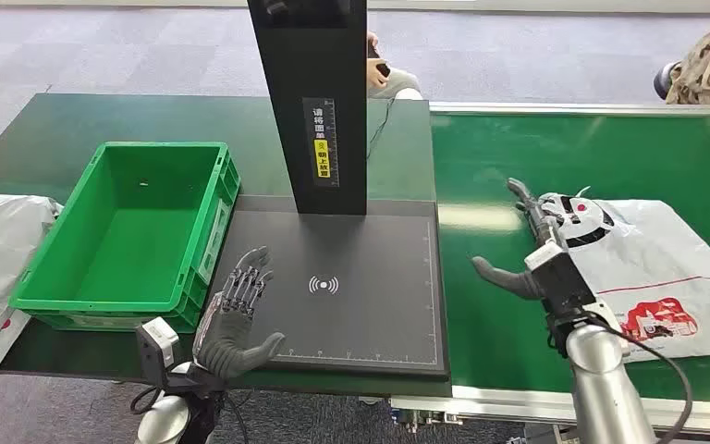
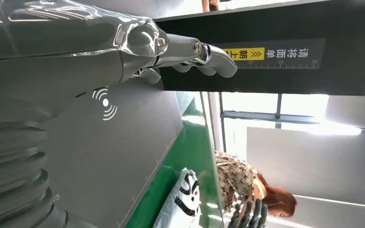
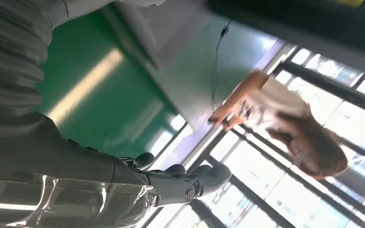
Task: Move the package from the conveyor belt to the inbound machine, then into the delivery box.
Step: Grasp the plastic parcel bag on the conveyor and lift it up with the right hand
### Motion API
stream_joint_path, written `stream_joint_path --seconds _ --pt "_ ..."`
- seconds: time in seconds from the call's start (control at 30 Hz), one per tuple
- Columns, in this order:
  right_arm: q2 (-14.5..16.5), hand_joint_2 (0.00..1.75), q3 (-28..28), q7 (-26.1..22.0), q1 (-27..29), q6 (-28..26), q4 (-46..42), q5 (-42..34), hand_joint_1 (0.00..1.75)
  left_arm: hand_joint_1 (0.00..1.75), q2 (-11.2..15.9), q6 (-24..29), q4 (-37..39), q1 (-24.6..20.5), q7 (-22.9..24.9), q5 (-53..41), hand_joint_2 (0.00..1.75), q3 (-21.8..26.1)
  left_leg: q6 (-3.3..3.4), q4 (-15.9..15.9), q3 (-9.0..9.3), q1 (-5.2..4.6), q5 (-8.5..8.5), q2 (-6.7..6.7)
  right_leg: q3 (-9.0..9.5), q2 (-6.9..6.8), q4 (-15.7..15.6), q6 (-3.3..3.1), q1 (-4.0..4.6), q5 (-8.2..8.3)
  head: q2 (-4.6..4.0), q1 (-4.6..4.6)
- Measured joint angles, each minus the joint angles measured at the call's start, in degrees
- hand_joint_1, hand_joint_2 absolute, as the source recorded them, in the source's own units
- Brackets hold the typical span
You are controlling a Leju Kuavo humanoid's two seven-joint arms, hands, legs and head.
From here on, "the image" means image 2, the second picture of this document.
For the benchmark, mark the black scanner column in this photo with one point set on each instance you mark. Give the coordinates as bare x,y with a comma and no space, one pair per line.
343,28

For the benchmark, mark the metal window frame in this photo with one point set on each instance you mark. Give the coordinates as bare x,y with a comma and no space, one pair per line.
264,116

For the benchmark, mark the green conveyor belt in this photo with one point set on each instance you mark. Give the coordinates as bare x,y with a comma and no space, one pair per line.
188,151

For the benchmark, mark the person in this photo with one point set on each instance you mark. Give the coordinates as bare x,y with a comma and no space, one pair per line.
239,179

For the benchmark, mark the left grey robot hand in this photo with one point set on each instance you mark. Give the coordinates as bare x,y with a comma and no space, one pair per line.
59,47

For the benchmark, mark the grey package black red print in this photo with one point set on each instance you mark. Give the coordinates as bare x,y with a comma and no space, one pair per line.
177,204

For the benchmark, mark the grey scanner platform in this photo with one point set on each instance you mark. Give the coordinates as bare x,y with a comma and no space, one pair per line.
107,157

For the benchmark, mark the black yellow scanner label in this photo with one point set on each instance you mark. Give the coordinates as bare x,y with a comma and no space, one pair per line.
280,53

